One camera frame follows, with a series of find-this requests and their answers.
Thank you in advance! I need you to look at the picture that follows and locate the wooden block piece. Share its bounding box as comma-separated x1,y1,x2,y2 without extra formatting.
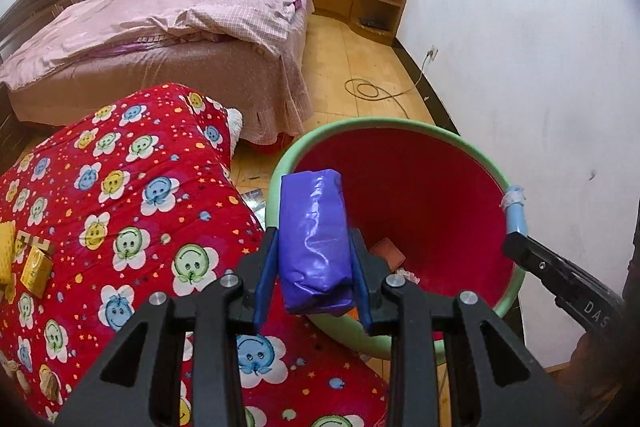
15,231,55,263

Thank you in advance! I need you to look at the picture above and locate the wooden bed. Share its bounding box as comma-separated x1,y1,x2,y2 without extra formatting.
0,0,316,152

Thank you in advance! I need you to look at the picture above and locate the silver foil wrapper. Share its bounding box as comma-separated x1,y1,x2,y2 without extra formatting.
240,188,268,218

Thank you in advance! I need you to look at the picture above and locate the red flower print blanket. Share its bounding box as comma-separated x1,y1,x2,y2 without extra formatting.
0,82,391,427

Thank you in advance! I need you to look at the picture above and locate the white fuzzy cloth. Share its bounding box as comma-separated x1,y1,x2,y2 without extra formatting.
225,107,246,148

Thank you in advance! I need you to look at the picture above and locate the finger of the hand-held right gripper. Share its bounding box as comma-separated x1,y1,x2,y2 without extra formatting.
502,231,563,303

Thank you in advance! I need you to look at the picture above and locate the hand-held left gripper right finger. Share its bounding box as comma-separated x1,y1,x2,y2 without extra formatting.
347,227,583,427

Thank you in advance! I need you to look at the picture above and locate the thick yellow sponge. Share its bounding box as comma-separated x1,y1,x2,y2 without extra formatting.
0,221,17,285

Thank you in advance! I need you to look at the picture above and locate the cable on floor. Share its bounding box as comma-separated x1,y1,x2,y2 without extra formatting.
344,52,436,128

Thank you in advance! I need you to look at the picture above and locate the pink quilt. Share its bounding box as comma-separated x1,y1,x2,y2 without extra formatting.
0,0,306,90

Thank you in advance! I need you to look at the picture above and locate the person's right hand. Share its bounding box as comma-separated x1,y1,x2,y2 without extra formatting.
572,329,628,415

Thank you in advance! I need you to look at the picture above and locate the light blue plastic piece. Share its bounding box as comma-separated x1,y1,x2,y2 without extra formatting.
501,187,528,238

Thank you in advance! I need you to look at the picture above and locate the yellow carton box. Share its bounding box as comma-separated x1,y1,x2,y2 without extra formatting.
21,247,53,299

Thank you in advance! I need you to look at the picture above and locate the green basin with red inside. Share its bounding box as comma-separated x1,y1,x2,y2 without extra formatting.
267,118,527,365

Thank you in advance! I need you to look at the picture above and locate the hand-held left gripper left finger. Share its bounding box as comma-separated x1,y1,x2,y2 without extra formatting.
52,227,278,427

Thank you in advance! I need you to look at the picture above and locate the purple packet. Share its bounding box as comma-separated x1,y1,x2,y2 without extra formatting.
280,168,357,315

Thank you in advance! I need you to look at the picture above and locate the brown small box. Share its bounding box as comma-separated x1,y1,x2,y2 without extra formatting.
370,237,406,270

